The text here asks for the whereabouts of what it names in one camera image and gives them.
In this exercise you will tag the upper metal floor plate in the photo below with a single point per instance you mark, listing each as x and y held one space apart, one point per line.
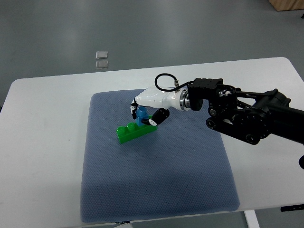
101 55

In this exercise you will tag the white table leg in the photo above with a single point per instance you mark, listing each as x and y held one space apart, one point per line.
251 219

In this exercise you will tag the lower metal floor plate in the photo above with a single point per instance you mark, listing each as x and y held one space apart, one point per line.
101 64

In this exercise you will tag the blue-grey textured mat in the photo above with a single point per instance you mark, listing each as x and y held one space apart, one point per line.
180 169

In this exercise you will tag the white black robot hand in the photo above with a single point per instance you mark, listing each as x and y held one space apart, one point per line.
162 101

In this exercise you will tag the green four-stud toy block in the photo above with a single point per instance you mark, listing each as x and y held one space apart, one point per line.
132 131

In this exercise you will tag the wooden box corner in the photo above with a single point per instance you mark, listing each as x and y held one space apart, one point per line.
286 5

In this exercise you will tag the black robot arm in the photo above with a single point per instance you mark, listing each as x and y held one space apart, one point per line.
246 116

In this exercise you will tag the metal floor plate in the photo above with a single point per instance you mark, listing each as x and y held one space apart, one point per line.
101 55
101 64

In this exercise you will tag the blue toy block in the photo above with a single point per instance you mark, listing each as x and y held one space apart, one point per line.
141 114

